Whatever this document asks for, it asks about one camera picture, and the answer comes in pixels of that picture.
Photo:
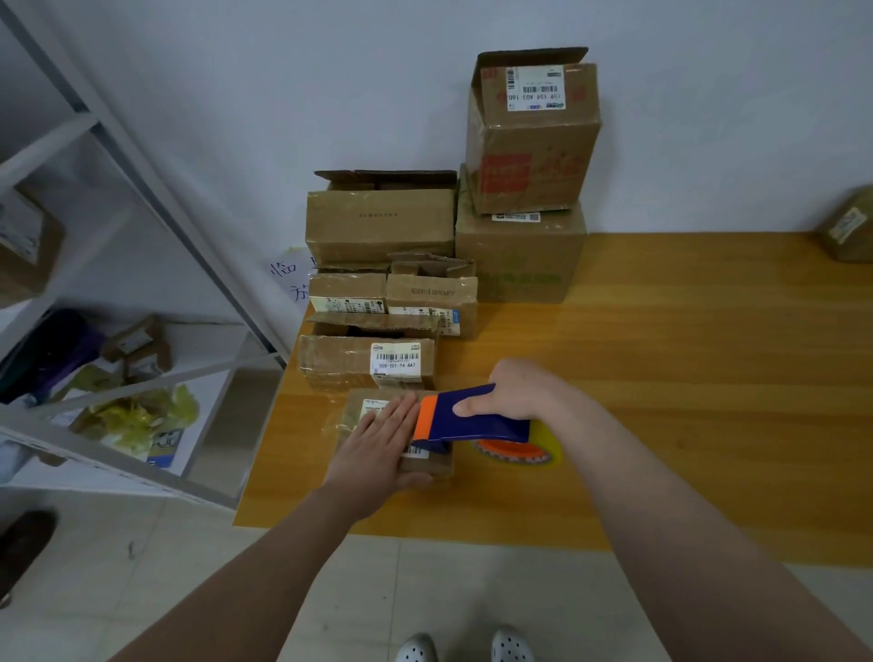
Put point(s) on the person's right hand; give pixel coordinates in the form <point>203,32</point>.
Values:
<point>525,396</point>

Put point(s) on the person's left hand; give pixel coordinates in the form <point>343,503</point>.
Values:
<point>371,457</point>

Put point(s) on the squat red-printed cardboard box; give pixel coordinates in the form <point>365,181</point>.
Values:
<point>352,409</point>

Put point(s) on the blue orange tape dispenser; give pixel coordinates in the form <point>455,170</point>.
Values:
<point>457,423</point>

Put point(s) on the box barcode label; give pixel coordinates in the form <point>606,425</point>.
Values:
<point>334,362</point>

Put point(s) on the stack of cardboard boxes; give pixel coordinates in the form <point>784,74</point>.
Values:
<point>375,225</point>

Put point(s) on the small brown cardboard box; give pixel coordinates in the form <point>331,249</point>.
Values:
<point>853,229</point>

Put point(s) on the person's left forearm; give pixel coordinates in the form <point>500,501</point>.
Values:
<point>225,587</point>

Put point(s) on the person's right forearm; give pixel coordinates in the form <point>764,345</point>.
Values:
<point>716,546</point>

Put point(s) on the white perforated clog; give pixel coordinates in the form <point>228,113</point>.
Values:
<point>418,648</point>
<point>513,645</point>

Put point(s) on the wooden table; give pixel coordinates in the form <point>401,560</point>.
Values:
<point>723,368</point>

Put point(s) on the yellow plastic bag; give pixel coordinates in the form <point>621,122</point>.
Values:
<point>137,423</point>

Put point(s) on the small open carton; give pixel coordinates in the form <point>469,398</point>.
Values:
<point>137,348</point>

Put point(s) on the grey metal shelf rack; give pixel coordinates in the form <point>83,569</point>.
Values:
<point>82,457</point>

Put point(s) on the dark blue bag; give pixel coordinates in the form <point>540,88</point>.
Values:
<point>55,352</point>

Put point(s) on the large worn shelf carton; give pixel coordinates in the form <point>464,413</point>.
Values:
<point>21,253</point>

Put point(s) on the white paper wall sign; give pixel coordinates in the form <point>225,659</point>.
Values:
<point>291,273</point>

